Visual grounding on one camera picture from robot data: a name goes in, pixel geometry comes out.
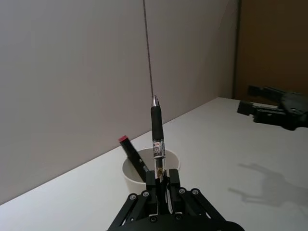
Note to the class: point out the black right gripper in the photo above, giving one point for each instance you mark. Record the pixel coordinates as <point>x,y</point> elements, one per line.
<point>297,110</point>

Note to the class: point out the white paper cup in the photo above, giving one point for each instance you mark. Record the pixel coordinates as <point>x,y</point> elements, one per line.
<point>134,186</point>

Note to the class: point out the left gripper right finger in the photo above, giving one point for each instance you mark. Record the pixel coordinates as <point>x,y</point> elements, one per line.
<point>174,190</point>

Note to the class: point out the black pen with silver tip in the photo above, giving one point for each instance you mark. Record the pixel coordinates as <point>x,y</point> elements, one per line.
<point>157,125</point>

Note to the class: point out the brown wooden panel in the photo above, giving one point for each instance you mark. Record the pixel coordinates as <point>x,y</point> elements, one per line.
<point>272,43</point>

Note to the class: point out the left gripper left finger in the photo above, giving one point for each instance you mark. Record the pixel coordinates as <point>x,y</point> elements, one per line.
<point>150,192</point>

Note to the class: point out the black marker with red cap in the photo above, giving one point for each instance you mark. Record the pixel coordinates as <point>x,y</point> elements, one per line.
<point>132,151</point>

